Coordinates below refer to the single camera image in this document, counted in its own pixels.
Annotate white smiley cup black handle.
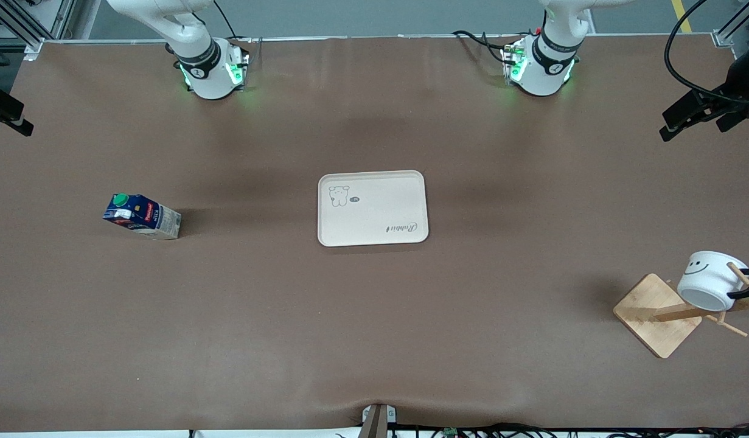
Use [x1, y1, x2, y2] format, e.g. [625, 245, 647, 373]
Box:
[677, 251, 749, 312]

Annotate blue milk carton green cap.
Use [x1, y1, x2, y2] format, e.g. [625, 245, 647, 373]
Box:
[103, 193, 182, 240]

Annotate wooden cup rack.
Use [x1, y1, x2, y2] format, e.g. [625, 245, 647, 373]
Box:
[613, 262, 749, 360]

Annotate brown table mat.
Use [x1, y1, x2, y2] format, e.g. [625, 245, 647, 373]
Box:
[0, 34, 749, 434]

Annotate beige plastic tray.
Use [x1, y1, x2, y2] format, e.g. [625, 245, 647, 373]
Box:
[317, 170, 430, 248]

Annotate aluminium frame profile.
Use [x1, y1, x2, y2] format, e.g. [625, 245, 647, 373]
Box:
[0, 0, 77, 61]
[712, 0, 749, 49]

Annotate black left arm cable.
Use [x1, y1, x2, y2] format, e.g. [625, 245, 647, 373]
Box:
[664, 0, 749, 104]

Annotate black left base cable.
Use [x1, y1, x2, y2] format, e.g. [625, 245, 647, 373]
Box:
[452, 30, 516, 63]

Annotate black base cable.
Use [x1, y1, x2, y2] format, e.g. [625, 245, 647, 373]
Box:
[452, 30, 516, 63]
[213, 0, 263, 64]

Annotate black right base cable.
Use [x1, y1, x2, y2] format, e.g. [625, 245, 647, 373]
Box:
[213, 0, 263, 64]

